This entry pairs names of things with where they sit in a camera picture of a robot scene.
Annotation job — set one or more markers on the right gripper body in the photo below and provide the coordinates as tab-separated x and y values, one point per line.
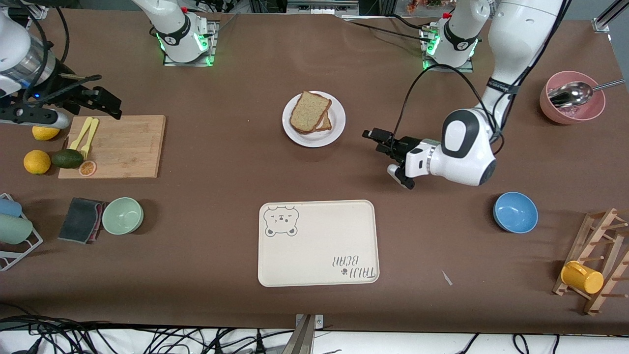
63	91

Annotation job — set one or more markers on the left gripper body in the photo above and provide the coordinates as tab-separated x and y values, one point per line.
404	146

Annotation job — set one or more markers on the white round plate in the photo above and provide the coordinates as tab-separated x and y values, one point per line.
339	132

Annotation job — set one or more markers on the toast bread slice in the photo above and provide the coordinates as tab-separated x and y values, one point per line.
326	123
309	112

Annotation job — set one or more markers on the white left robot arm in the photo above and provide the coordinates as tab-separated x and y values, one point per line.
521	39

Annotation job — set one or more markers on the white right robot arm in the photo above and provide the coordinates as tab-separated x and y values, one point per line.
172	34

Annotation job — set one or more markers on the yellow lemon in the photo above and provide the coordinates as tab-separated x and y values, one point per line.
45	133
37	162

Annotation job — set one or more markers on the wooden cutting board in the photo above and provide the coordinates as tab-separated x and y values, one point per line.
128	147

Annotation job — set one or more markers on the dark green avocado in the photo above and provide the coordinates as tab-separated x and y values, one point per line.
67	158

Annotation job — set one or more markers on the toy orange slice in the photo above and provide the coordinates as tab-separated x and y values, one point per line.
87	168

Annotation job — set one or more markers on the blue bowl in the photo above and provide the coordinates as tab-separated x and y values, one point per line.
516	212

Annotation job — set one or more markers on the pale green bowl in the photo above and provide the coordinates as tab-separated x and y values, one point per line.
123	215

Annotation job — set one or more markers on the light blue cup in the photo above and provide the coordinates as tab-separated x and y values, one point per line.
10	207

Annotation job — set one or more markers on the cream bear print tray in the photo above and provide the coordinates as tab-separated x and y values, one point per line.
319	246

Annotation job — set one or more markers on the folded grey pink cloth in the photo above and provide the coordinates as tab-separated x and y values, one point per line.
78	220

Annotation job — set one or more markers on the small white paper scrap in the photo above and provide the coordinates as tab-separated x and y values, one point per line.
447	278

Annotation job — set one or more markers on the pale green cup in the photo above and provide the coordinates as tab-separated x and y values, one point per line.
14	229

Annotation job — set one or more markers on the grey equipment box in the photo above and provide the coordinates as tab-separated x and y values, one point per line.
322	6

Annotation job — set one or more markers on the pink bowl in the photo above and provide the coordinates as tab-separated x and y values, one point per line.
572	115

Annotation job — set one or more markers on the metal ladle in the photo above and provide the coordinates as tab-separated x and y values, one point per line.
570	93

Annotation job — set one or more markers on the yellow mug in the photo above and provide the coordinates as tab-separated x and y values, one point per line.
582	278

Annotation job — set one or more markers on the wooden mug rack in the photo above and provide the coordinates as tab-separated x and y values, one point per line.
607	290

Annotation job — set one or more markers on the aluminium frame profile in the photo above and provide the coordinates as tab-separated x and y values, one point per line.
39	12
609	14

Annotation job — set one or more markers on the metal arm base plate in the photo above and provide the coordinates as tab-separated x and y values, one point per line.
447	69
213	44

